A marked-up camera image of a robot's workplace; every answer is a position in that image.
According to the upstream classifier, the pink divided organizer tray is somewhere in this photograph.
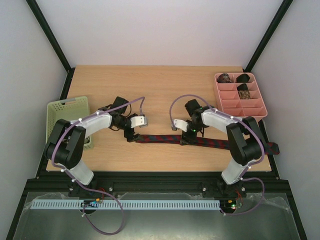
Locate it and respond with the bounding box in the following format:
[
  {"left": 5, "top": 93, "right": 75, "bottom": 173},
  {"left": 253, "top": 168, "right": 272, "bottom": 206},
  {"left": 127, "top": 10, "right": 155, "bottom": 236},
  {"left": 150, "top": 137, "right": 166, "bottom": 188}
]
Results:
[{"left": 214, "top": 72, "right": 268, "bottom": 122}]

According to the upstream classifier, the black frame post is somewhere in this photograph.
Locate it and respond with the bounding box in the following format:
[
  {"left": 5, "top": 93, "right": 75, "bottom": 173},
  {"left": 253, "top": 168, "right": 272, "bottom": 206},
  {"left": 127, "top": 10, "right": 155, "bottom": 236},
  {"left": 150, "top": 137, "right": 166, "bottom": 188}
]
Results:
[
  {"left": 26, "top": 0, "right": 73, "bottom": 74},
  {"left": 242, "top": 0, "right": 294, "bottom": 73}
]

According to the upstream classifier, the purple cable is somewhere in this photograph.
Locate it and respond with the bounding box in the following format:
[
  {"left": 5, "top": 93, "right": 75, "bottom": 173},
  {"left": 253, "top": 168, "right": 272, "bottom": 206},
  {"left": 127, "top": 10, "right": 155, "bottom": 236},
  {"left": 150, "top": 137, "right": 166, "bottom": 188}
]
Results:
[
  {"left": 51, "top": 96, "right": 146, "bottom": 235},
  {"left": 169, "top": 94, "right": 266, "bottom": 217}
]

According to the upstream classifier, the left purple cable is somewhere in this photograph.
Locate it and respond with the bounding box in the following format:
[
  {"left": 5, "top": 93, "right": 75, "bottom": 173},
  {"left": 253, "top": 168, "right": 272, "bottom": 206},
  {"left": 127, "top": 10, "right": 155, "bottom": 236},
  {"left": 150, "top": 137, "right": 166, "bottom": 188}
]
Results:
[{"left": 51, "top": 96, "right": 146, "bottom": 235}]

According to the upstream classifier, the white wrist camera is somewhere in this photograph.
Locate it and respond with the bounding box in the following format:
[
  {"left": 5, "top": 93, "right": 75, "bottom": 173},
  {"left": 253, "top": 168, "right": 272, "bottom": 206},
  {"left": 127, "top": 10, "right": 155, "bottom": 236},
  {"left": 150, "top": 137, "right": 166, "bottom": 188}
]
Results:
[
  {"left": 130, "top": 115, "right": 148, "bottom": 129},
  {"left": 171, "top": 119, "right": 189, "bottom": 132}
]

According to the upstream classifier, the red navy striped tie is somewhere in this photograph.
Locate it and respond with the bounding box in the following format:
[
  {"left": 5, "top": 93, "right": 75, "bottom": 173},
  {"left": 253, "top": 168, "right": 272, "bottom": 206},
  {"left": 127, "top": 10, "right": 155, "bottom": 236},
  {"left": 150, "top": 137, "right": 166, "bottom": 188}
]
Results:
[{"left": 136, "top": 134, "right": 280, "bottom": 156}]

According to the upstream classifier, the black rolled tie back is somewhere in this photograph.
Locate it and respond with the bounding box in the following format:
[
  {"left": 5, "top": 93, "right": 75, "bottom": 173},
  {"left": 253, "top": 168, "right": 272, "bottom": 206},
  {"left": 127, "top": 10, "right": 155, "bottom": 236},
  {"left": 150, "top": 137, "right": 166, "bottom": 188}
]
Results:
[{"left": 236, "top": 73, "right": 251, "bottom": 83}]

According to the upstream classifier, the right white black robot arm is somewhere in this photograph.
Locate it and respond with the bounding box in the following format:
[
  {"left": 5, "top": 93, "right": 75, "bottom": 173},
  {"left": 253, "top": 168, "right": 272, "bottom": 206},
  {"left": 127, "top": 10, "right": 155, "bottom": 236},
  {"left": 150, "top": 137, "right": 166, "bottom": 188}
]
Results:
[{"left": 172, "top": 99, "right": 266, "bottom": 196}]

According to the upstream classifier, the green plastic basket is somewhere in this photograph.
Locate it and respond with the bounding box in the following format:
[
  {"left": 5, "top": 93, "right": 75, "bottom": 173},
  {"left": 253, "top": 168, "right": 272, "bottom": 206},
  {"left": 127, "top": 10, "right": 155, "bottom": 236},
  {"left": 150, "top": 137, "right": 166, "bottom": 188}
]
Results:
[{"left": 46, "top": 96, "right": 90, "bottom": 142}]

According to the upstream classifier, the black rolled tie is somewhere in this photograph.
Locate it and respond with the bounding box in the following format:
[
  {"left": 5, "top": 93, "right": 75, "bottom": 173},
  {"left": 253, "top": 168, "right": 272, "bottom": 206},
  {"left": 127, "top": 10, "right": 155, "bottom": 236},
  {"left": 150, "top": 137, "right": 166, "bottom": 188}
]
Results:
[
  {"left": 236, "top": 73, "right": 251, "bottom": 83},
  {"left": 237, "top": 83, "right": 249, "bottom": 92}
]

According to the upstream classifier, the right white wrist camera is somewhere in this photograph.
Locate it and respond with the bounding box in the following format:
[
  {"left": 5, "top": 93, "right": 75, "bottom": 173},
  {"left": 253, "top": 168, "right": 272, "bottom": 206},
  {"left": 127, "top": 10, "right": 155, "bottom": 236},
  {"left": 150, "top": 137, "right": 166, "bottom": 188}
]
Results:
[{"left": 171, "top": 119, "right": 189, "bottom": 132}]

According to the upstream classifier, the black aluminium frame rail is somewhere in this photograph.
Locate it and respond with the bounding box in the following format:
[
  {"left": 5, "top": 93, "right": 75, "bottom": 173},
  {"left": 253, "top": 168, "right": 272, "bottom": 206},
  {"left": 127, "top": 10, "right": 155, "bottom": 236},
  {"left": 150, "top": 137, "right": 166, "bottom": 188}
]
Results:
[{"left": 22, "top": 172, "right": 293, "bottom": 199}]

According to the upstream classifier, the black rolled tie middle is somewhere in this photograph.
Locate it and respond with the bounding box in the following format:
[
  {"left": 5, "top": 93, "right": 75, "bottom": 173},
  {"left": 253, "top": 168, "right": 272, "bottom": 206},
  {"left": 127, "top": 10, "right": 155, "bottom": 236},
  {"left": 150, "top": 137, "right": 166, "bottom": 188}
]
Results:
[{"left": 237, "top": 83, "right": 249, "bottom": 92}]

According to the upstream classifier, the dark floral rolled tie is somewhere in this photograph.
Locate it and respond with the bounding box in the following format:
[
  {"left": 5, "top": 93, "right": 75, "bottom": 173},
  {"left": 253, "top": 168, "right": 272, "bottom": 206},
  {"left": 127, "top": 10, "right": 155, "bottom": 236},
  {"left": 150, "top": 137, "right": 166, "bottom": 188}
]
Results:
[{"left": 216, "top": 73, "right": 232, "bottom": 84}]

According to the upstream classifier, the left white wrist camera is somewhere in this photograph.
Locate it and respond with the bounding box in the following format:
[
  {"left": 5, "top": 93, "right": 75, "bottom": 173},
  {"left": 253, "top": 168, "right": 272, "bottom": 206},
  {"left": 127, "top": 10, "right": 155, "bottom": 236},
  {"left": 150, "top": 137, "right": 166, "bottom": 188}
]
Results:
[{"left": 130, "top": 115, "right": 148, "bottom": 129}]

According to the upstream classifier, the left black frame post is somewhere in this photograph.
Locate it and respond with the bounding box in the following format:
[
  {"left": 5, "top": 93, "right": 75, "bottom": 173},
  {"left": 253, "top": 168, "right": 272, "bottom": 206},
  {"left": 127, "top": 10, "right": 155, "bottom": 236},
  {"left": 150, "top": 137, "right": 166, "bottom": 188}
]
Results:
[{"left": 26, "top": 0, "right": 73, "bottom": 74}]

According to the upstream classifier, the brown patterned rolled tie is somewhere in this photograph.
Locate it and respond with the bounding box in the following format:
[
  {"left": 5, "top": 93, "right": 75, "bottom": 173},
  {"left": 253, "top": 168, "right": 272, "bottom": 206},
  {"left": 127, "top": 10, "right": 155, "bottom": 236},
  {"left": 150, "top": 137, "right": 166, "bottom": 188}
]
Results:
[{"left": 238, "top": 90, "right": 251, "bottom": 100}]

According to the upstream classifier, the light blue cable duct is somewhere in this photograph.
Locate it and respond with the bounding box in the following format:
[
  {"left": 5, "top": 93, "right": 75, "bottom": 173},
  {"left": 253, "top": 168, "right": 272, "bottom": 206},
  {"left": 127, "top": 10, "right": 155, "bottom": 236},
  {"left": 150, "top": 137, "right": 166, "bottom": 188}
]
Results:
[{"left": 30, "top": 199, "right": 221, "bottom": 211}]

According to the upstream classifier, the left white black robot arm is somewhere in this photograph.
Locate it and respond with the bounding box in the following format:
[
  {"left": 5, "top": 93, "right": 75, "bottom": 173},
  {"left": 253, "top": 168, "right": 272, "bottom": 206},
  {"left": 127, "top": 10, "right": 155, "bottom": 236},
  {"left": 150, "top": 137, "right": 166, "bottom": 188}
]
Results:
[{"left": 43, "top": 96, "right": 148, "bottom": 186}]

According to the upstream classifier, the right black frame post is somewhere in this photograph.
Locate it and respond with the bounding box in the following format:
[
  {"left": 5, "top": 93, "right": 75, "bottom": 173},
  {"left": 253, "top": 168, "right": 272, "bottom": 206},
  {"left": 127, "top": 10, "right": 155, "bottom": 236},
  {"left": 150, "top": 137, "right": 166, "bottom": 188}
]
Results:
[{"left": 242, "top": 0, "right": 294, "bottom": 73}]

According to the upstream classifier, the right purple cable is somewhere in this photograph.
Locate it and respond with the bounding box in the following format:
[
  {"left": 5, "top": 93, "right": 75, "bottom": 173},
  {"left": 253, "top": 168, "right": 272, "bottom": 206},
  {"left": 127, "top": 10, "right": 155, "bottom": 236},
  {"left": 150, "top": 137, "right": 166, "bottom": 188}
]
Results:
[{"left": 169, "top": 94, "right": 266, "bottom": 217}]

